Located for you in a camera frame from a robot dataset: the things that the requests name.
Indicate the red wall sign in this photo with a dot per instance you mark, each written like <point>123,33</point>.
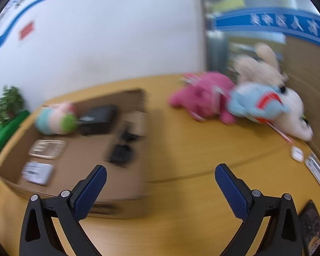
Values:
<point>26,30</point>

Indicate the black small device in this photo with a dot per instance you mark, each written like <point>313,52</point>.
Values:
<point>122,154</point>

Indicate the blue plush toy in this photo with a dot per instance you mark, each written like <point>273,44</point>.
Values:
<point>250,101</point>

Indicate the white earbuds case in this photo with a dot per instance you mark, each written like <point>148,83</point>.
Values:
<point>296,152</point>

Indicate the clear plastic case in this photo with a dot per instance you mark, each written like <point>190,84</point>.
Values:
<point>46,149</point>

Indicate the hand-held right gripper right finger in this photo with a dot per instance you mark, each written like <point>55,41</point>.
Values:
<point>230,192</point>

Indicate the green potted plant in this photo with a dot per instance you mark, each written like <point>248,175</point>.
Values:
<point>9,104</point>

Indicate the teal and pink pig plush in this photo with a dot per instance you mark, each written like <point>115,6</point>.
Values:
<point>56,120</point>

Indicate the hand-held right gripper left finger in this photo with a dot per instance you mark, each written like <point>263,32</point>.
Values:
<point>92,190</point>

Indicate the yellow sticky notes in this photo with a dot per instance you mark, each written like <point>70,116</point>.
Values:
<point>233,1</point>

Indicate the cardboard box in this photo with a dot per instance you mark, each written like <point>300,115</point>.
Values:
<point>82,165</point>

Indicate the wooden desk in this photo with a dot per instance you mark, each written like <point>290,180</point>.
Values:
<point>181,152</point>

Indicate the blue banner strip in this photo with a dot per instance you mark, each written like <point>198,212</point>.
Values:
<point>269,21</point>

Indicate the pink plush toy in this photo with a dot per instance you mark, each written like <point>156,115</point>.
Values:
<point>200,96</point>

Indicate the black box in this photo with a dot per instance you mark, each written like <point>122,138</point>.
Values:
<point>98,120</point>

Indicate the dark patterned pouch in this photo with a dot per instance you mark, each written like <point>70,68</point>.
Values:
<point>312,226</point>

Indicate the blue wall stripe decal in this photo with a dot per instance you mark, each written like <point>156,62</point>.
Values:
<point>29,6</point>

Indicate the white folding phone stand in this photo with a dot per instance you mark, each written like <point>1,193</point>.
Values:
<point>316,168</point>

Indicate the beige bunny plush toy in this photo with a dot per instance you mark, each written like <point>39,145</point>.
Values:
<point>290,112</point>

